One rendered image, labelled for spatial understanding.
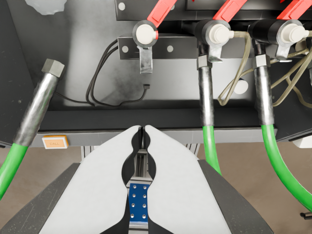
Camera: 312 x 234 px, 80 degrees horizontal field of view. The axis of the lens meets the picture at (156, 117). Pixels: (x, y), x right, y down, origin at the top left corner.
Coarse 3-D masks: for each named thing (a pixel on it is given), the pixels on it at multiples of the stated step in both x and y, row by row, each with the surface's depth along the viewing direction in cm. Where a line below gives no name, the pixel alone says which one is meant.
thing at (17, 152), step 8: (16, 144) 19; (16, 152) 19; (24, 152) 19; (8, 160) 19; (16, 160) 19; (0, 168) 19; (8, 168) 18; (16, 168) 19; (0, 176) 18; (8, 176) 18; (0, 184) 18; (8, 184) 18; (0, 192) 18; (0, 200) 18
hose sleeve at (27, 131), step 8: (40, 80) 20; (48, 80) 20; (56, 80) 21; (40, 88) 20; (48, 88) 20; (32, 96) 20; (40, 96) 20; (48, 96) 20; (32, 104) 20; (40, 104) 20; (48, 104) 21; (32, 112) 19; (40, 112) 20; (24, 120) 19; (32, 120) 19; (40, 120) 20; (24, 128) 19; (32, 128) 19; (16, 136) 19; (24, 136) 19; (32, 136) 20; (24, 144) 19
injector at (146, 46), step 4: (144, 20) 20; (148, 20) 20; (136, 24) 20; (140, 24) 20; (148, 24) 20; (152, 24) 20; (136, 28) 20; (156, 28) 20; (132, 32) 20; (136, 40) 21; (156, 40) 21; (136, 44) 21; (140, 44) 21; (144, 44) 21; (148, 44) 21; (152, 44) 21; (144, 48) 25; (148, 48) 26
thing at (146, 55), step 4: (140, 48) 21; (140, 52) 22; (144, 52) 22; (148, 52) 22; (140, 56) 22; (144, 56) 22; (148, 56) 22; (140, 60) 22; (144, 60) 22; (148, 60) 22; (140, 64) 22; (144, 64) 22; (148, 64) 22; (144, 68) 22; (148, 68) 22
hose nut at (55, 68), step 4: (48, 60) 20; (52, 60) 20; (44, 64) 20; (48, 64) 20; (52, 64) 20; (56, 64) 20; (60, 64) 21; (44, 68) 20; (48, 68) 20; (52, 68) 20; (56, 68) 20; (60, 68) 21; (64, 68) 21; (44, 72) 21; (48, 72) 20; (52, 72) 20; (56, 72) 20; (60, 72) 21; (64, 72) 22; (56, 76) 21; (60, 76) 21
